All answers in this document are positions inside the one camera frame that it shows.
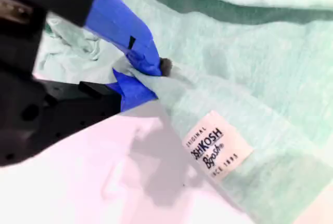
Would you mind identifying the pale green T-shirt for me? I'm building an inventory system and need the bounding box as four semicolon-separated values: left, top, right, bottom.
33;0;333;224

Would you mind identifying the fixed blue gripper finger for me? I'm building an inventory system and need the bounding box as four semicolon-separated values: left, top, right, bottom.
46;0;174;77

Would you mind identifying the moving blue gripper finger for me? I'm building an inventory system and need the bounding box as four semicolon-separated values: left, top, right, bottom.
39;69;159;141

